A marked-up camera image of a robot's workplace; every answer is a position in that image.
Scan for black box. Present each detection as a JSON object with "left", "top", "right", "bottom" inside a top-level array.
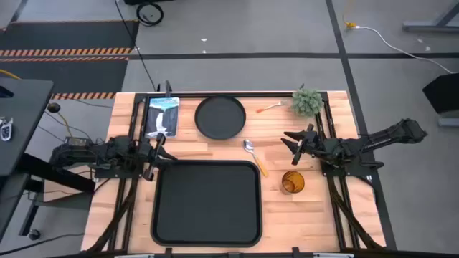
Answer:
[{"left": 422, "top": 72, "right": 459, "bottom": 115}]

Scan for black rectangular tray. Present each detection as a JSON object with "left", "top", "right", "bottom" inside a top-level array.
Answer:
[{"left": 150, "top": 159, "right": 263, "bottom": 248}]

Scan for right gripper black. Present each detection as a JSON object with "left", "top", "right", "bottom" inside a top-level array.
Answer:
[{"left": 280, "top": 124, "right": 326, "bottom": 166}]

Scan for spoon with yellow handle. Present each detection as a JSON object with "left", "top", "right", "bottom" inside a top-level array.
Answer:
[{"left": 242, "top": 138, "right": 270, "bottom": 178}]

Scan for black power adapter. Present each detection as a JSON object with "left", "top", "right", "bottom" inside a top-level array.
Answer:
[{"left": 64, "top": 136, "right": 90, "bottom": 147}]

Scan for amber glass cup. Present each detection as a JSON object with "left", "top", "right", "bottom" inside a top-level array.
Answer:
[{"left": 280, "top": 170, "right": 306, "bottom": 195}]

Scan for black clamp on frame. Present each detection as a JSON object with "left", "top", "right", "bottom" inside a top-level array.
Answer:
[{"left": 156, "top": 80, "right": 174, "bottom": 97}]

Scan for black metal rig frame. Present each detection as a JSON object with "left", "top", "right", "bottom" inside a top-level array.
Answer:
[{"left": 85, "top": 91, "right": 387, "bottom": 258}]

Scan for waterfall picture book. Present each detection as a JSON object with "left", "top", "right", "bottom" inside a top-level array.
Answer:
[{"left": 145, "top": 97, "right": 181, "bottom": 139}]

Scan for yellow plug with cable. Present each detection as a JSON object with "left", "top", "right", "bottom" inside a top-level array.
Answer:
[{"left": 342, "top": 0, "right": 359, "bottom": 29}]

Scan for white floor cable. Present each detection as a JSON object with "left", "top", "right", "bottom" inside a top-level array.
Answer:
[{"left": 356, "top": 26, "right": 455, "bottom": 75}]

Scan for black hazard-striped floor mat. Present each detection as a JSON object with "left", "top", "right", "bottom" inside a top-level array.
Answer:
[
  {"left": 0, "top": 19, "right": 140, "bottom": 57},
  {"left": 0, "top": 57, "right": 129, "bottom": 100}
]

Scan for long black floor cable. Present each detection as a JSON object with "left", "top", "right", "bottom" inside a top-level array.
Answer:
[{"left": 114, "top": 0, "right": 158, "bottom": 91}]

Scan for yellow cable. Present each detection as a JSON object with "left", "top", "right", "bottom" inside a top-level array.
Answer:
[{"left": 57, "top": 112, "right": 73, "bottom": 139}]

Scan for black round plate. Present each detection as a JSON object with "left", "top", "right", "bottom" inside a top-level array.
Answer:
[{"left": 194, "top": 95, "right": 247, "bottom": 140}]

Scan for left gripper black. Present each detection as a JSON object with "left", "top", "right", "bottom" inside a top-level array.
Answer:
[{"left": 138, "top": 133, "right": 177, "bottom": 182}]

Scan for white key fob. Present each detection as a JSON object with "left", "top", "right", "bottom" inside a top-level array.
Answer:
[{"left": 0, "top": 117, "right": 14, "bottom": 142}]

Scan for grey desk leg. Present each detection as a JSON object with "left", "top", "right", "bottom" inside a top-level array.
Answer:
[{"left": 402, "top": 0, "right": 459, "bottom": 34}]

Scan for green artificial potted plant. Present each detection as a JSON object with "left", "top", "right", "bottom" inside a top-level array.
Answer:
[{"left": 290, "top": 84, "right": 325, "bottom": 118}]

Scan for black desk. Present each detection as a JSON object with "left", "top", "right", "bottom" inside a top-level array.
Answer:
[{"left": 0, "top": 77, "right": 55, "bottom": 176}]

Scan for thin black floor cable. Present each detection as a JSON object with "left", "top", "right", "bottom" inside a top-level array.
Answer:
[{"left": 0, "top": 232, "right": 85, "bottom": 256}]

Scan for black desk leg frame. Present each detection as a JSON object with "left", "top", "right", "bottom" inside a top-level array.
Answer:
[{"left": 0, "top": 153, "right": 97, "bottom": 237}]

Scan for fork with orange handle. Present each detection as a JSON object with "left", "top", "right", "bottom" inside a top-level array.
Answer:
[{"left": 255, "top": 100, "right": 284, "bottom": 114}]

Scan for coiled black cable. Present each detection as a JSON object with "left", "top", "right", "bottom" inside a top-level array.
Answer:
[{"left": 136, "top": 1, "right": 165, "bottom": 27}]

